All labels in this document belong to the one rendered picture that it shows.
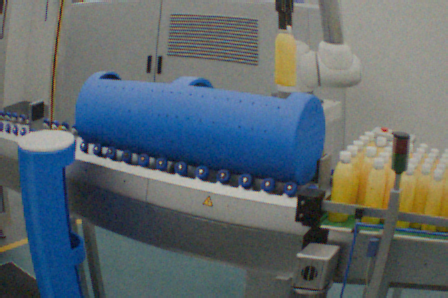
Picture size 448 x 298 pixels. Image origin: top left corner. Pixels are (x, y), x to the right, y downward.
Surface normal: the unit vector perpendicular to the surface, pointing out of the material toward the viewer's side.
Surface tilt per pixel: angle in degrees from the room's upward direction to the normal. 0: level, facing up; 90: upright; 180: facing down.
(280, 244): 110
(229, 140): 91
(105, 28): 90
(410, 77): 90
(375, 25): 90
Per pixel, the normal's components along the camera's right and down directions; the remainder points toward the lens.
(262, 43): -0.57, 0.20
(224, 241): -0.46, 0.53
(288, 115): -0.34, -0.46
